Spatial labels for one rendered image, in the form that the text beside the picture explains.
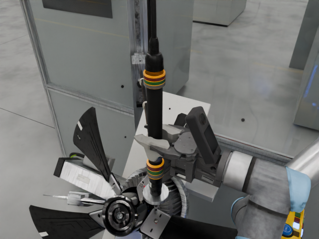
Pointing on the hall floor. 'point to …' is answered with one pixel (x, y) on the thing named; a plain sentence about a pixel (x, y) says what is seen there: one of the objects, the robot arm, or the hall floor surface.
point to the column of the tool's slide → (136, 49)
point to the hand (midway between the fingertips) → (144, 130)
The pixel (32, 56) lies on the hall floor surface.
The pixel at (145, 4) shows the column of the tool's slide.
